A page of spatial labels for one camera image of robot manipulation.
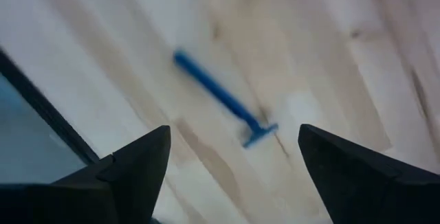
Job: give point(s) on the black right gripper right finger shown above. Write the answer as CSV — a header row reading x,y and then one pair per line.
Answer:
x,y
361,182

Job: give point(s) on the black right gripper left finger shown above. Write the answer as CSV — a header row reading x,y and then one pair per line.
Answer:
x,y
130,179

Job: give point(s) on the blue disposable razor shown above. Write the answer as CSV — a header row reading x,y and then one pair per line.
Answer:
x,y
216,90

